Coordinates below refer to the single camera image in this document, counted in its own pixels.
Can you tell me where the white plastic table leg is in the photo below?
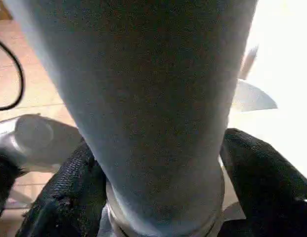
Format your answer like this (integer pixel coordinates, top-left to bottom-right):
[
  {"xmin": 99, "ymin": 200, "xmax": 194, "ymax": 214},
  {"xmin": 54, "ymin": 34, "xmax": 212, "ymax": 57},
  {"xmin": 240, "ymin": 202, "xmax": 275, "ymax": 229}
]
[{"xmin": 6, "ymin": 0, "xmax": 260, "ymax": 237}]

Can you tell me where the white plastic table top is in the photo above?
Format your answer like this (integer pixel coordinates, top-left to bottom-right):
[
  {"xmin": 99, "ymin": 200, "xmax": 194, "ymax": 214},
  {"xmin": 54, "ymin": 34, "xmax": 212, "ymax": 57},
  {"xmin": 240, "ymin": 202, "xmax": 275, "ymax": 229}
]
[{"xmin": 97, "ymin": 0, "xmax": 307, "ymax": 237}]

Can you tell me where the thin black cable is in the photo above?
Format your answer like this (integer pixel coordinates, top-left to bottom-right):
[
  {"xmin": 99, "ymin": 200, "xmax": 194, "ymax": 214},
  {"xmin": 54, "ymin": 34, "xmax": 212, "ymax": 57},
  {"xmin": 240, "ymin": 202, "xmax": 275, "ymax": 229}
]
[{"xmin": 0, "ymin": 36, "xmax": 25, "ymax": 111}]

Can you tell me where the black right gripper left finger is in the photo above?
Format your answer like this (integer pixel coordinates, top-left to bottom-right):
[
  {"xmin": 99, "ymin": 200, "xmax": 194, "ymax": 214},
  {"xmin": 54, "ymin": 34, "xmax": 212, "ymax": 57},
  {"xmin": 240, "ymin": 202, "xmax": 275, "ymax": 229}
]
[{"xmin": 16, "ymin": 140, "xmax": 107, "ymax": 237}]

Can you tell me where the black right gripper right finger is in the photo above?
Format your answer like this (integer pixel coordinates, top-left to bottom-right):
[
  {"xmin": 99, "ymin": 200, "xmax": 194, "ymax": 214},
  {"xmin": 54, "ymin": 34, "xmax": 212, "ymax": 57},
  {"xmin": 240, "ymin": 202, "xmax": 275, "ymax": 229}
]
[{"xmin": 219, "ymin": 127, "xmax": 307, "ymax": 237}]

